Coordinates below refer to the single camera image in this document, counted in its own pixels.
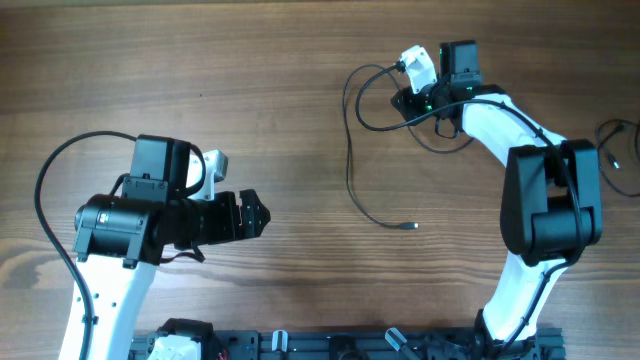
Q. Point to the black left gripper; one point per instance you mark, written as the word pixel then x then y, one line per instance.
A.
pixel 239 215

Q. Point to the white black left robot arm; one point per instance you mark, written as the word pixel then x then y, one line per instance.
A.
pixel 120 238

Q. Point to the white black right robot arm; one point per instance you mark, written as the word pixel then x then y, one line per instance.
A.
pixel 551 204

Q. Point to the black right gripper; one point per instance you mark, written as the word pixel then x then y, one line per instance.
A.
pixel 409 103

